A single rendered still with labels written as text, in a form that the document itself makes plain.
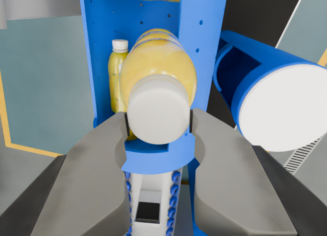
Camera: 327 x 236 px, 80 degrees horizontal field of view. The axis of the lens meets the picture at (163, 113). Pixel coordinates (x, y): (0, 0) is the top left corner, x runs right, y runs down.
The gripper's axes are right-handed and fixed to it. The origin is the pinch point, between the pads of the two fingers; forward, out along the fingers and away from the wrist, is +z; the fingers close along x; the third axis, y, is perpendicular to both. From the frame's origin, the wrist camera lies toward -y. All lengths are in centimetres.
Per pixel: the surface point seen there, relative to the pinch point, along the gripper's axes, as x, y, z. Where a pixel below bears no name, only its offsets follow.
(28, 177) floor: -153, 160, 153
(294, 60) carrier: 36, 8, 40
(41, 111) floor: -109, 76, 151
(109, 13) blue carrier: -11.3, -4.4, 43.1
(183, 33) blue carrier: 4.2, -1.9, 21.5
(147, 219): -7, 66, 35
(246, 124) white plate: 25, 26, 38
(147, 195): -7, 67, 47
